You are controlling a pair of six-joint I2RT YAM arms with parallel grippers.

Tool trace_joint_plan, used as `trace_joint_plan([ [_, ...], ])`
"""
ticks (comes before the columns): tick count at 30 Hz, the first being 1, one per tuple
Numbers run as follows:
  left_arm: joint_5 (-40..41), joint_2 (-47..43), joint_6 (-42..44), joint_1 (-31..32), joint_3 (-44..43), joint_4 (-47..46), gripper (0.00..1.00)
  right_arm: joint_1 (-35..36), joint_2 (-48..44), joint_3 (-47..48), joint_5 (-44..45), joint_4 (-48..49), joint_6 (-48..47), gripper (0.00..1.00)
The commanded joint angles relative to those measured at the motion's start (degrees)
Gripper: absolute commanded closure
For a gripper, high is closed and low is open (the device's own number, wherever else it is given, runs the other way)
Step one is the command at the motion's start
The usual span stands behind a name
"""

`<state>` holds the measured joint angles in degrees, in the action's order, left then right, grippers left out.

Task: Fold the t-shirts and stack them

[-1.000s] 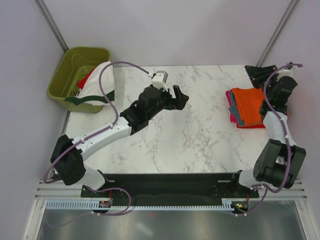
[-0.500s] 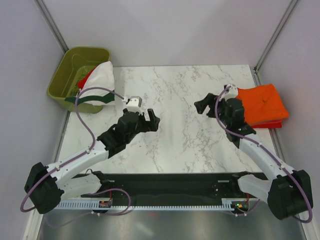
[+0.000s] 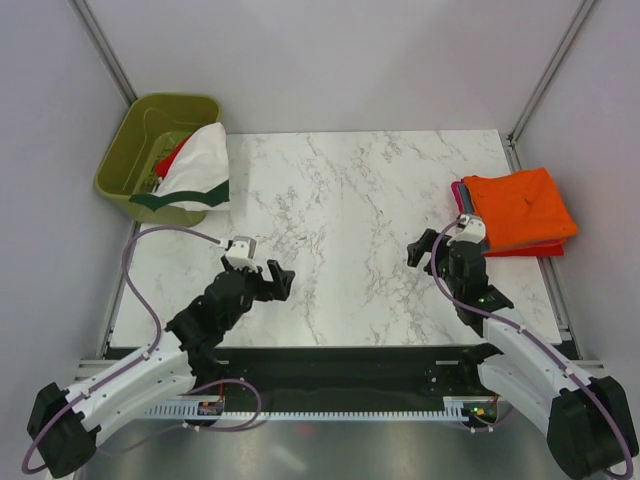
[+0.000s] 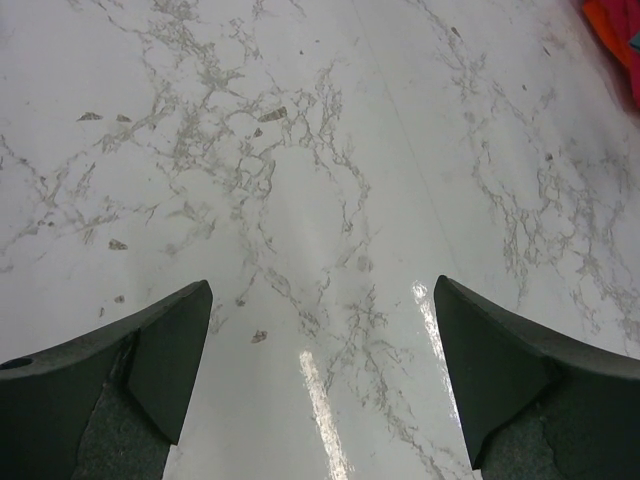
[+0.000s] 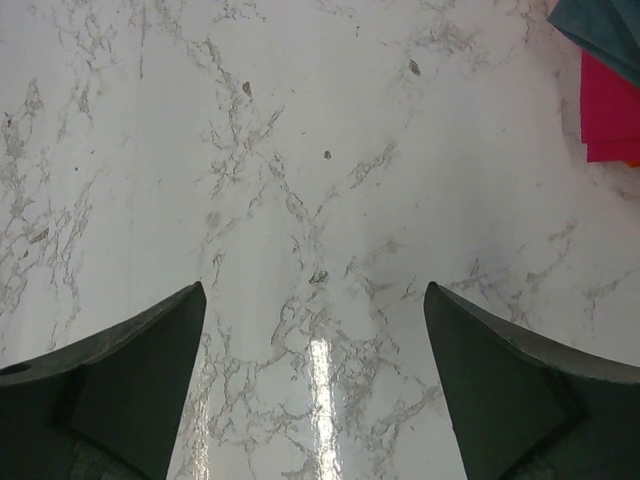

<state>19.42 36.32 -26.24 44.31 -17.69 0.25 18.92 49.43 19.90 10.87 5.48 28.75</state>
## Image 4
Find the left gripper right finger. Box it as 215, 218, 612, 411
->
434, 276, 639, 479

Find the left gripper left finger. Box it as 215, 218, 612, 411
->
1, 280, 213, 479

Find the folded magenta t shirt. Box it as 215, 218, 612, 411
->
582, 0, 639, 106

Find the folded red-orange t shirt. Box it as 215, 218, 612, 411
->
582, 0, 639, 70

